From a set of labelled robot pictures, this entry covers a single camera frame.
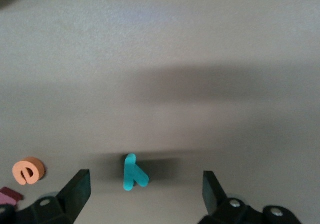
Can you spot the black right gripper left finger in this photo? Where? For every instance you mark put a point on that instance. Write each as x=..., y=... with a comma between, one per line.
x=75, y=191

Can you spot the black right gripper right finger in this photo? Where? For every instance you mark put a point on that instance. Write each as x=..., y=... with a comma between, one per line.
x=212, y=194

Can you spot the teal foam letter y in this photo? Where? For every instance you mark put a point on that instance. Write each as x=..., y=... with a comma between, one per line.
x=130, y=174

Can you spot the orange foam letter e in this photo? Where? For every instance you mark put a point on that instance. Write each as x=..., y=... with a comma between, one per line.
x=18, y=171

